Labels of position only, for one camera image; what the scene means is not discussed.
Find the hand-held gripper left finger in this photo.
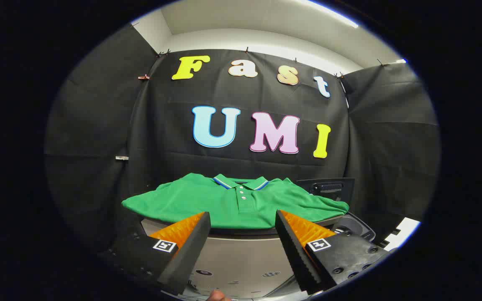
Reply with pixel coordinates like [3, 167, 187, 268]
[99, 211, 211, 296]

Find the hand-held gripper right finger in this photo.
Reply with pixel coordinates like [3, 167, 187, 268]
[275, 210, 392, 292]

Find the green polo shirt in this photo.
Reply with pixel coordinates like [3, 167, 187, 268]
[122, 173, 349, 229]

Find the dark washing machine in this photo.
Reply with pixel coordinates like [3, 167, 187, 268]
[332, 212, 377, 243]

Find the white board with black marks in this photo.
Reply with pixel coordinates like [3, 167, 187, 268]
[382, 217, 421, 251]

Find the black backdrop cloth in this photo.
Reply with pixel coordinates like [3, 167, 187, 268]
[44, 25, 440, 260]

